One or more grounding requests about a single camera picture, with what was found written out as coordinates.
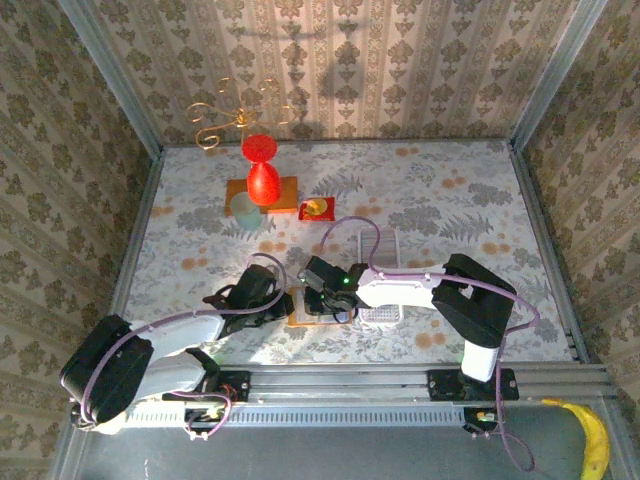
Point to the aluminium corner post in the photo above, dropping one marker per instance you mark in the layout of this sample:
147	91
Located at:
115	80
555	70

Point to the red goblet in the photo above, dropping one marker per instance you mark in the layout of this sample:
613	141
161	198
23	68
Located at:
262	185

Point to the orange wooden block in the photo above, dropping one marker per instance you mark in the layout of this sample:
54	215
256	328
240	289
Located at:
287	195

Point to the aluminium side rail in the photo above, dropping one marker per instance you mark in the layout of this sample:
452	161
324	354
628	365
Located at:
525	190
145	205

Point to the aluminium frame rail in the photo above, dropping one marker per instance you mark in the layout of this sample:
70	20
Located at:
340	380

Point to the gold round ornament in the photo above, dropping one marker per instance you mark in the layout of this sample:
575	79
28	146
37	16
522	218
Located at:
315	206

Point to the clear plastic card rack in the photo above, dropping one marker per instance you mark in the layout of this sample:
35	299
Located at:
387	250

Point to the red square packet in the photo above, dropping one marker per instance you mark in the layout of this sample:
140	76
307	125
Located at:
327	216

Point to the pale green cup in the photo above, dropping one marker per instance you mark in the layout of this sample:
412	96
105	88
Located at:
246	215

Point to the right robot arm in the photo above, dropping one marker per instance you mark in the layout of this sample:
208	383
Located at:
475	305

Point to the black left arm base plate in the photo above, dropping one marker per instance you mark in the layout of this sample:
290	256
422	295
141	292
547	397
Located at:
240	385

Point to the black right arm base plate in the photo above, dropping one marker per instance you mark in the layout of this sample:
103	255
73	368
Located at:
442	385

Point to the orange leather card holder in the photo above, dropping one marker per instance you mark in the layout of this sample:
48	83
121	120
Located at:
300	316

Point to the yellow banana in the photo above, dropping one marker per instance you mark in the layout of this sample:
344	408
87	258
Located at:
595	440

